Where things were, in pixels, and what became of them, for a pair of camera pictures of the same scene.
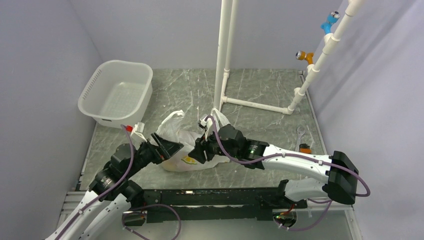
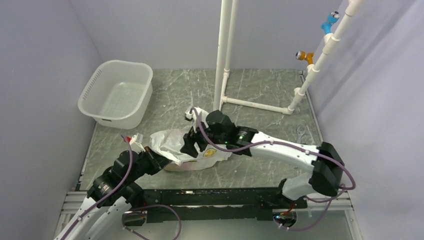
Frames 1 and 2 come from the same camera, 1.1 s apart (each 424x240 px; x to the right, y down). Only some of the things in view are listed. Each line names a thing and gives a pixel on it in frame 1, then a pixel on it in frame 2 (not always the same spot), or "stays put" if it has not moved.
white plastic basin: (119, 93) stays put
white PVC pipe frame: (224, 53) stays put
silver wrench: (300, 130) stays put
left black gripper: (166, 149) -> (157, 161)
